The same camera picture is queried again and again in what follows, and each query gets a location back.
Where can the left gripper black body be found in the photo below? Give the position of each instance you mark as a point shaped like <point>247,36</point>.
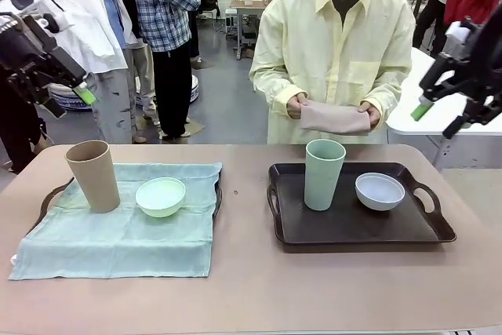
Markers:
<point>19,52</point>

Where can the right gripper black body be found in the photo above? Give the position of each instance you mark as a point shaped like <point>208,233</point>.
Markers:
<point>486,60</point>

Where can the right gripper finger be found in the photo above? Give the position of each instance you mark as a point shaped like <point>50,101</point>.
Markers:
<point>482,111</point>
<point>443,76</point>

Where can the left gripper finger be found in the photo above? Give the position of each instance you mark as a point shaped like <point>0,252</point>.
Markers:
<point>62,62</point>
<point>35,92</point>

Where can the tall brown cup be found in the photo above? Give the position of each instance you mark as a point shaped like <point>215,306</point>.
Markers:
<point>94,182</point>

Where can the beige cloth mat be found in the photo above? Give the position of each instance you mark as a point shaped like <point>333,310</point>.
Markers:
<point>333,119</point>

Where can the pale blue bowl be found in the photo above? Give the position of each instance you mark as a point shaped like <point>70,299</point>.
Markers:
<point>379,194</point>

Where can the tall green cup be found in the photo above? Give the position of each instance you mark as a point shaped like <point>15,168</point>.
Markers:
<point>323,178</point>

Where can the mint green bowl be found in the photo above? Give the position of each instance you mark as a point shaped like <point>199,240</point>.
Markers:
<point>161,199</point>

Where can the light blue cloth mat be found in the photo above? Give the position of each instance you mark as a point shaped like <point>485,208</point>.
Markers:
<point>117,248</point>

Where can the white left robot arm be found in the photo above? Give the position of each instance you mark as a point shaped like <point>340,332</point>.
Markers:
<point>12,11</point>

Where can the person's right forearm yellow sleeve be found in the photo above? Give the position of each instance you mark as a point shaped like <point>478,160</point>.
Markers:
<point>274,92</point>

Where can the person's left forearm yellow sleeve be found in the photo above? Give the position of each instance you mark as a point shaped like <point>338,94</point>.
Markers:
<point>388,95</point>

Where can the dark brown serving tray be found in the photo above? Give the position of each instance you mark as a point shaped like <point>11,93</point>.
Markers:
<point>219,190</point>
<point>353,229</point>

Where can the person's left hand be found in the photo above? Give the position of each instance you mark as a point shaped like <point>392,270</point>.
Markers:
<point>372,113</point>

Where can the person's right hand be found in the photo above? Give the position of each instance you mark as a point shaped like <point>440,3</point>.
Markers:
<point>295,106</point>

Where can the white table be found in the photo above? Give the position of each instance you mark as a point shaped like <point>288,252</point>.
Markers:
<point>415,72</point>

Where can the round white blue cushion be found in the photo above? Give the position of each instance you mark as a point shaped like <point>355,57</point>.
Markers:
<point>68,102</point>
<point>195,93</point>

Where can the person in black clothes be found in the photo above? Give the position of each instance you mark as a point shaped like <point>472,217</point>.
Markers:
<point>19,135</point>

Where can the person in white coat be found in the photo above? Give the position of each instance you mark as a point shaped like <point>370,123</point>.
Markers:
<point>78,17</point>

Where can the person in black trousers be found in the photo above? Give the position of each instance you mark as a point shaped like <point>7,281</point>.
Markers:
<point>429,21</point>

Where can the person in plaid shirt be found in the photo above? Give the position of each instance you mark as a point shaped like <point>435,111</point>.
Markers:
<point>161,5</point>

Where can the person in yellow shirt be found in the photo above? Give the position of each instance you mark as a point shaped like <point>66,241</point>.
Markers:
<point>333,37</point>

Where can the wooden top workbench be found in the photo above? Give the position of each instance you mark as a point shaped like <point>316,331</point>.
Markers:
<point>247,3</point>

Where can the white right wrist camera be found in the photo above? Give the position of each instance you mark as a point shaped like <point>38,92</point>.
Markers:
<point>457,32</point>

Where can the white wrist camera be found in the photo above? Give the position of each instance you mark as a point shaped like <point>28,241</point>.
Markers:
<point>457,32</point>
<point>57,19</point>

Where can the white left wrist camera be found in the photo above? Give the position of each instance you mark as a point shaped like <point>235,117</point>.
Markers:
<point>57,19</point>

